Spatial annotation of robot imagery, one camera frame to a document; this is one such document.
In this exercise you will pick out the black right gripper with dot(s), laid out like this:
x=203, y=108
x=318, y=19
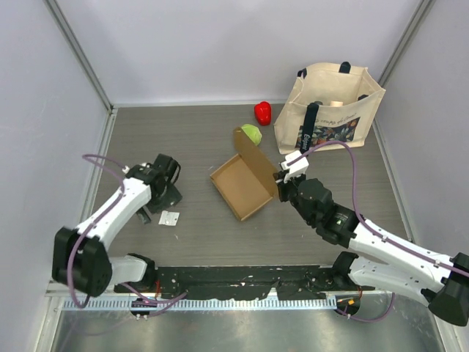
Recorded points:
x=282, y=187

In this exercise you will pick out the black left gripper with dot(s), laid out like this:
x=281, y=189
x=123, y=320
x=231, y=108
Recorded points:
x=171, y=197

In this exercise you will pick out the brown cardboard box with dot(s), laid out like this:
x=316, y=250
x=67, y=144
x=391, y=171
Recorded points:
x=246, y=180

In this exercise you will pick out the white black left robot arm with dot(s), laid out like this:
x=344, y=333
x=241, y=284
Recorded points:
x=80, y=254

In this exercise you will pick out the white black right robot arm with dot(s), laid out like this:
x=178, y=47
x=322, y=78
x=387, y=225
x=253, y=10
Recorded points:
x=377, y=258

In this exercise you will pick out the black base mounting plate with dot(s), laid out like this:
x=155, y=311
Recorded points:
x=241, y=283

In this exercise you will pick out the green cabbage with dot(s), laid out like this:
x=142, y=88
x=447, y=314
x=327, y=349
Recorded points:
x=253, y=133

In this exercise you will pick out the beige canvas tote bag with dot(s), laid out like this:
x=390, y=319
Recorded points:
x=328, y=102

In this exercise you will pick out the red bell pepper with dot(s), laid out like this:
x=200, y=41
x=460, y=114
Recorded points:
x=263, y=113

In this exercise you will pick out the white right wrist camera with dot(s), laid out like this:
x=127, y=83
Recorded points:
x=294, y=165

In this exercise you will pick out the white slotted cable duct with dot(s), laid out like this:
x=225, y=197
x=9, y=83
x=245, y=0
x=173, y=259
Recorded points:
x=132, y=303

